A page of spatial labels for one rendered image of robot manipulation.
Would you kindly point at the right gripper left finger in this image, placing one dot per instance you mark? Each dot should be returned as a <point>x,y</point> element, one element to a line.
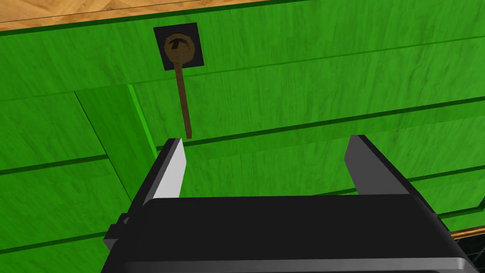
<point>168,175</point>

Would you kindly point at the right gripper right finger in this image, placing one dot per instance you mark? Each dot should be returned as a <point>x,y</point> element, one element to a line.
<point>373,170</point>

